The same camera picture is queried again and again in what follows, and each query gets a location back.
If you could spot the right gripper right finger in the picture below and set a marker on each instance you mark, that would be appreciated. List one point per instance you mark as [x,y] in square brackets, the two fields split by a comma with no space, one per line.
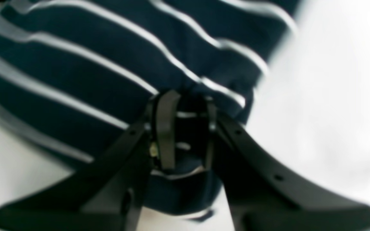
[265,195]

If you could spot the navy white striped t-shirt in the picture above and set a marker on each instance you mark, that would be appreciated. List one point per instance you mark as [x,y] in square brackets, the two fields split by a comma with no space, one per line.
[73,79]

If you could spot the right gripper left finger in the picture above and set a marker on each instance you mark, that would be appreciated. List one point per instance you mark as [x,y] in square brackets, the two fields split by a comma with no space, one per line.
[108,194]

